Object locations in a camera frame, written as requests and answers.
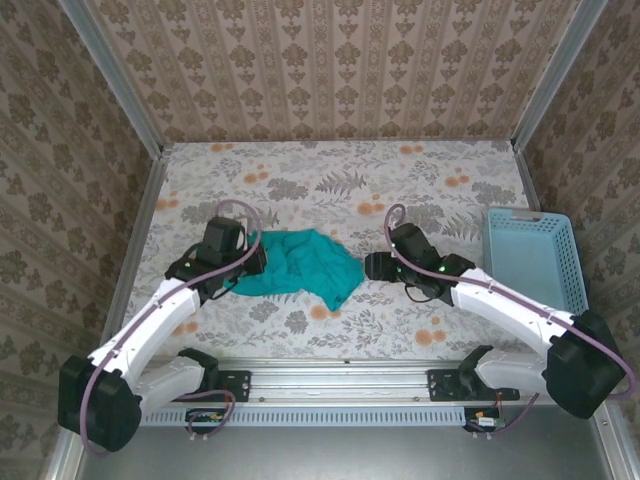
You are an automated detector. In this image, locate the light blue plastic basket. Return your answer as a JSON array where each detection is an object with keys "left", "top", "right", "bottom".
[{"left": 482, "top": 207, "right": 589, "bottom": 315}]

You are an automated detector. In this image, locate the aluminium frame post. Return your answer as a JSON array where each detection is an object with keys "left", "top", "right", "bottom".
[
  {"left": 55, "top": 0, "right": 167, "bottom": 157},
  {"left": 510, "top": 0, "right": 610, "bottom": 152}
]

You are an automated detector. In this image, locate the grey metal floor panel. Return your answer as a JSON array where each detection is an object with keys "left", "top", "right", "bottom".
[{"left": 74, "top": 424, "right": 617, "bottom": 480}]

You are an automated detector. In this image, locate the aluminium table side rail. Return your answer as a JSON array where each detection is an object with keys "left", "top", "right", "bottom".
[
  {"left": 513, "top": 147, "right": 640, "bottom": 480},
  {"left": 42, "top": 149, "right": 171, "bottom": 480}
]

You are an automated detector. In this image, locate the small black electronics board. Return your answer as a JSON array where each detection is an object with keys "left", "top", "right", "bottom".
[
  {"left": 185, "top": 407, "right": 227, "bottom": 434},
  {"left": 463, "top": 407, "right": 505, "bottom": 432}
]

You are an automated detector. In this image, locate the teal t-shirt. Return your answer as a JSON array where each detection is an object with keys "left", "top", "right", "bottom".
[{"left": 227, "top": 228, "right": 365, "bottom": 312}]

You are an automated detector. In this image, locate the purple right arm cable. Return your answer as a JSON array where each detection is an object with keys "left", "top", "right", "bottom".
[{"left": 382, "top": 202, "right": 639, "bottom": 401}]

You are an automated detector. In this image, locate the slotted grey cable duct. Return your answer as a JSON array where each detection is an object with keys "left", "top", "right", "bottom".
[{"left": 140, "top": 410, "right": 469, "bottom": 428}]

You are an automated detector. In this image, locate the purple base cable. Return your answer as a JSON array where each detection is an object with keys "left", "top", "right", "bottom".
[
  {"left": 182, "top": 389, "right": 237, "bottom": 444},
  {"left": 472, "top": 392, "right": 541, "bottom": 442}
]

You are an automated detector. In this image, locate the floral table cover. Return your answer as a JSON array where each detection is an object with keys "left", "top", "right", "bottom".
[{"left": 102, "top": 140, "right": 544, "bottom": 361}]

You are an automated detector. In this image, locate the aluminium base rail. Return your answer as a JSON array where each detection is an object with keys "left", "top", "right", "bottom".
[{"left": 214, "top": 357, "right": 471, "bottom": 405}]

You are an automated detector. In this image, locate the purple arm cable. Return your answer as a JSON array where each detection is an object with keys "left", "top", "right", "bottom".
[
  {"left": 79, "top": 198, "right": 264, "bottom": 457},
  {"left": 382, "top": 202, "right": 639, "bottom": 401}
]

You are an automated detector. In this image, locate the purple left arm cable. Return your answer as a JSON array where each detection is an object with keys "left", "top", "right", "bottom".
[{"left": 79, "top": 198, "right": 264, "bottom": 457}]

